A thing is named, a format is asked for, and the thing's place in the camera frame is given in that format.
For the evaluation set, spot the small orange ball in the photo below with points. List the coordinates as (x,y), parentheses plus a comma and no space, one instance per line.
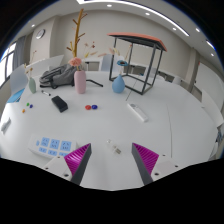
(23,110)

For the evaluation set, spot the blue artificial flower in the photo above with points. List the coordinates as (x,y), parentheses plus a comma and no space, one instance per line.
(122,62)

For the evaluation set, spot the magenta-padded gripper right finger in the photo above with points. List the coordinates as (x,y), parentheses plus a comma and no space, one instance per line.
(148,160)

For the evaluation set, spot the green vase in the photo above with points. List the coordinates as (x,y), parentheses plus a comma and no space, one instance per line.
(32,86)

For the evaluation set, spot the black rectangular block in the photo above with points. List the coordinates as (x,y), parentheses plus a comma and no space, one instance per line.
(60,104)

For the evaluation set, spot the white chair with blue seat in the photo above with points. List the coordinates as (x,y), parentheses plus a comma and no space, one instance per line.
(18,81)

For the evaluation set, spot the white remote control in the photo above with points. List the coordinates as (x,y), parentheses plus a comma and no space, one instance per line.
(137,112)

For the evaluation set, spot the grey backpack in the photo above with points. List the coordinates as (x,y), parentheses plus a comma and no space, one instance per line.
(60,76)

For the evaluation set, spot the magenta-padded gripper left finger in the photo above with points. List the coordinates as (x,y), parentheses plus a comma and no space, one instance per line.
(76,160)

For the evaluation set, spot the pink vase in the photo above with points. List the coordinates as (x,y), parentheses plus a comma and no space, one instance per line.
(80,82)

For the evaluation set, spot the black frame stand orange top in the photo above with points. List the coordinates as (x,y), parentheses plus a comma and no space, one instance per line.
(140,37)

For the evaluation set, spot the blue vase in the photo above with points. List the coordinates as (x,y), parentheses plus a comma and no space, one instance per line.
(118,86)

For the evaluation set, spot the small blue ball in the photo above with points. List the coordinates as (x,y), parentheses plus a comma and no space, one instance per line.
(31,106)

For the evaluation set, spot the small white charger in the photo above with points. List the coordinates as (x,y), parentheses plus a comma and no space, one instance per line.
(115,148)

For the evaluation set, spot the ceiling lights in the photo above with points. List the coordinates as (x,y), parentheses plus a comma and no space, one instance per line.
(109,5)

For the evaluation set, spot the red round disc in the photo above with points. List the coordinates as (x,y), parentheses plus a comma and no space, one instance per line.
(88,107)

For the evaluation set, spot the blue round disc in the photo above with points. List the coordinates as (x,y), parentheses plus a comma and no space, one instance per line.
(94,106)

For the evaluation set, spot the pink artificial flower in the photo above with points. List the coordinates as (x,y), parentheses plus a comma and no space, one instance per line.
(75,62)

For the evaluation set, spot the round wall clock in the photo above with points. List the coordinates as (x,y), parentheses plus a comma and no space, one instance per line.
(40,34)

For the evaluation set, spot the black and white marker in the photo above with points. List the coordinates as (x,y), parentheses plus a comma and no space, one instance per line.
(46,93)

